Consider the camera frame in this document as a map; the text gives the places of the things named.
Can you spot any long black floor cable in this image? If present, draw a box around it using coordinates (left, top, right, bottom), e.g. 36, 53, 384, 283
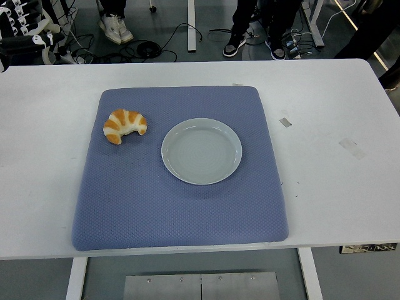
157, 22, 204, 62

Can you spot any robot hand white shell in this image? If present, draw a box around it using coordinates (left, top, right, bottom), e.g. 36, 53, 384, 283
0, 4, 66, 73

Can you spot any white desk leg with foot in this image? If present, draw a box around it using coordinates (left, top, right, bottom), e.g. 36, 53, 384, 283
187, 0, 198, 53
304, 0, 326, 48

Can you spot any grey metal plate with screws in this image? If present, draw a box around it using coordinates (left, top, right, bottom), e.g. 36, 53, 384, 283
122, 271, 281, 300

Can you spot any blue quilted mat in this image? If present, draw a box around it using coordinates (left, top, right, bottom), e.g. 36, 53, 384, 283
71, 86, 289, 253

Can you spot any person with black-grey shoes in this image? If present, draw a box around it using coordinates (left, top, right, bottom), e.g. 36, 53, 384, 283
222, 0, 301, 61

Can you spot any person in dark trousers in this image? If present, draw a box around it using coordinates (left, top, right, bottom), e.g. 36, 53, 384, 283
333, 0, 400, 93

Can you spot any long clear tape piece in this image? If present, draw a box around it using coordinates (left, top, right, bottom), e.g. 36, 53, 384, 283
338, 137, 367, 161

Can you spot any white table leg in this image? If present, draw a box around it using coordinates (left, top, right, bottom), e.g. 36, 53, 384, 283
64, 257, 89, 300
297, 247, 324, 300

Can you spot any grey power strip with plugs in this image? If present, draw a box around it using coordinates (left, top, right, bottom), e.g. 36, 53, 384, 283
280, 32, 303, 60

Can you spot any pale grey round plate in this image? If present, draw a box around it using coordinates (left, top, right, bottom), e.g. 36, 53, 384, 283
161, 117, 243, 186

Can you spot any croissant bread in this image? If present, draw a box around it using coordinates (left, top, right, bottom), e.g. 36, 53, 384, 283
102, 109, 148, 146

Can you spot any white office chair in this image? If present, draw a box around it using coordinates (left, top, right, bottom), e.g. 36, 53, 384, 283
39, 5, 64, 66

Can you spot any coiled black cable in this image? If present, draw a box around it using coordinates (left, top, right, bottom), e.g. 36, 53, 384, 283
136, 39, 163, 59

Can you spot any white power strip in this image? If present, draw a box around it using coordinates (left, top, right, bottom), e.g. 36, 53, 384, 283
58, 49, 86, 65

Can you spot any person with white shoes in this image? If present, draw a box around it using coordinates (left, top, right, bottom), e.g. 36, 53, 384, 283
97, 0, 135, 46

